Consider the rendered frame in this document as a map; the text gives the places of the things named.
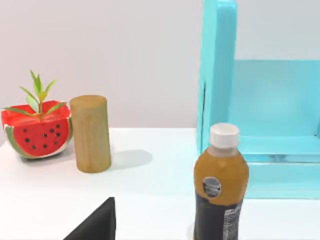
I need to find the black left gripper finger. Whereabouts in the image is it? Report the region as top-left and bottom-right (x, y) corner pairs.
(62, 196), (117, 240)

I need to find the wooden cylinder cup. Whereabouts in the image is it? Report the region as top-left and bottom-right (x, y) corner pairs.
(69, 94), (112, 174)

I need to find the watermelon plant pot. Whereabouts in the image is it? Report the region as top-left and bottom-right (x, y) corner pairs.
(1, 69), (74, 160)

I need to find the amber bottle with white cap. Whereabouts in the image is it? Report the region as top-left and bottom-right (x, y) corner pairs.
(193, 122), (250, 240)

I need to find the light blue rack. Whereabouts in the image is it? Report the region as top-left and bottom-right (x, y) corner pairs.
(196, 0), (320, 201)

